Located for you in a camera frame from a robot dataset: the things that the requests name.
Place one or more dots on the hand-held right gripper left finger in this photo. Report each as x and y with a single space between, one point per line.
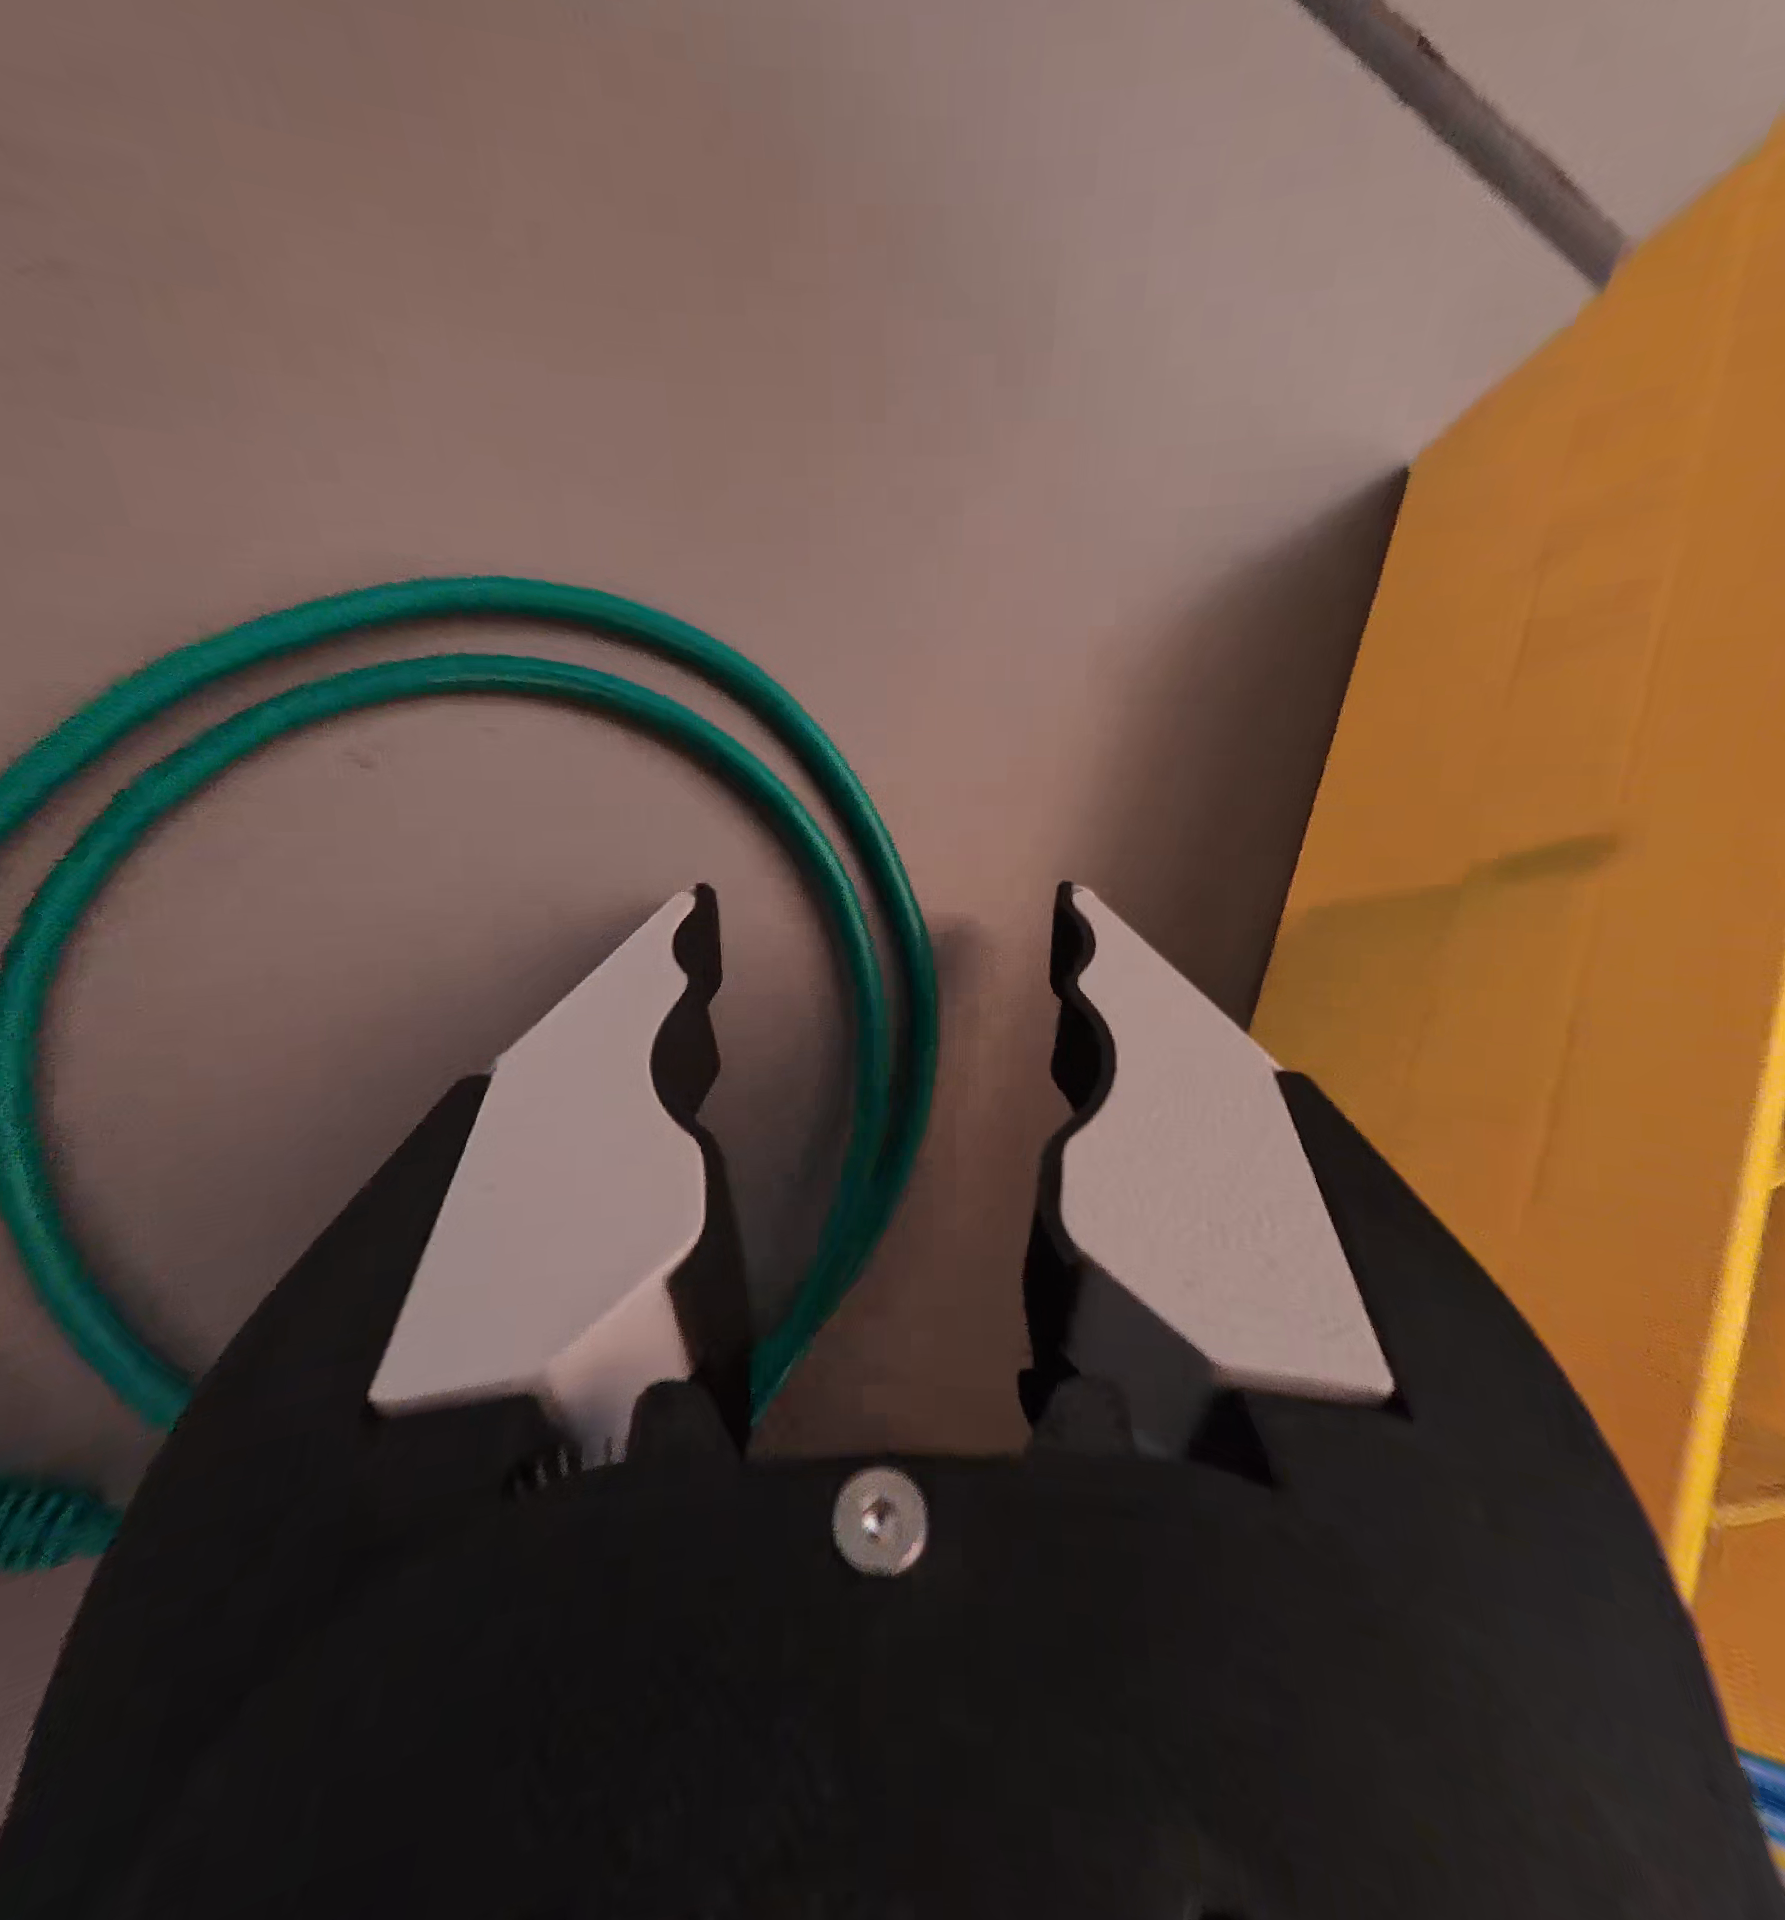
577 1200

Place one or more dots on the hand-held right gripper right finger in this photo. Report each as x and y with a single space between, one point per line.
1207 1200

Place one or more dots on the yellow plastic bin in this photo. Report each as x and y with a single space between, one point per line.
1553 750

